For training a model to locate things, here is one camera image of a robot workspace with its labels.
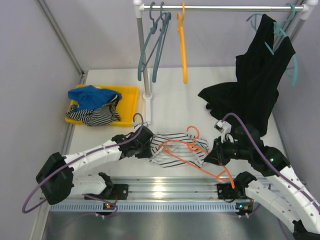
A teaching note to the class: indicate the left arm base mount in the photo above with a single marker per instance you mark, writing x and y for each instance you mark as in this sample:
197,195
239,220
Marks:
111,191

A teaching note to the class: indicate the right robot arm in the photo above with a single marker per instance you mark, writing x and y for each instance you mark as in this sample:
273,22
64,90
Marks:
294,207

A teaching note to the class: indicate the orange hanger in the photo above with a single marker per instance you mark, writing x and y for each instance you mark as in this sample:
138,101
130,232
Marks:
193,148

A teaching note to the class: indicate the clothes rack metal frame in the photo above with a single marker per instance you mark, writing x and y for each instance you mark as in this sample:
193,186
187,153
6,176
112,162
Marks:
149,24

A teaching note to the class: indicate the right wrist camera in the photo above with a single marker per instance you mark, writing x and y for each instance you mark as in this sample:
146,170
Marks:
225,131

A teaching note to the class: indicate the blue-grey hanger right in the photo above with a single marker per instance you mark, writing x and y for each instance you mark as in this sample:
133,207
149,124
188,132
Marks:
165,17

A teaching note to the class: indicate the yellow hanger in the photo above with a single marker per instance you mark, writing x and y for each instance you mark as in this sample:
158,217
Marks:
183,52

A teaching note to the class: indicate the black tank top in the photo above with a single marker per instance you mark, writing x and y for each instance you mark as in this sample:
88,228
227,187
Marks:
258,72

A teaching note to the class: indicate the blue garment in bin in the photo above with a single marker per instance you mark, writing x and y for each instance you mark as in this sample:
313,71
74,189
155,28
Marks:
91,97

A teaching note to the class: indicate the striped garment in bin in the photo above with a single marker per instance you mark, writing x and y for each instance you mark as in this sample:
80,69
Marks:
102,116

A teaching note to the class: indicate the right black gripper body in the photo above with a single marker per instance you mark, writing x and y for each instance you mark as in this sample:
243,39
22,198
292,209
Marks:
232,150

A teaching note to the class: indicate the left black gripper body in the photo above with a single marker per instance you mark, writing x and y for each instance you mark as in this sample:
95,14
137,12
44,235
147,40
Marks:
146,140

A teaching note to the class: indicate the perforated cable tray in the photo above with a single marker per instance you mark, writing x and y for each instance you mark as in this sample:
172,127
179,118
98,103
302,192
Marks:
149,207

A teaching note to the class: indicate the striped tank top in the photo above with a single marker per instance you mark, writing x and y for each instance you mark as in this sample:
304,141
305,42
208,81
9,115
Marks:
166,161

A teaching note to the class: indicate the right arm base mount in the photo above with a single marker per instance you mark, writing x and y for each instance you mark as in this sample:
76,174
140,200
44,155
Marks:
241,182

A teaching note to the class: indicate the aluminium table edge rail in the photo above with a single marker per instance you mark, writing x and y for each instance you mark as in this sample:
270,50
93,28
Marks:
170,187

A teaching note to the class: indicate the teal hanger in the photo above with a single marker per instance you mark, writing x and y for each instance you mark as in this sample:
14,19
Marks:
293,71

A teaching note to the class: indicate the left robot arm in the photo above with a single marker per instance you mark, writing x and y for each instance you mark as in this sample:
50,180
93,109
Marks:
83,173

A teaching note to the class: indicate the yellow plastic bin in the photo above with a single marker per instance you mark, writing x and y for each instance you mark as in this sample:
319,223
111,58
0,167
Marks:
126,107

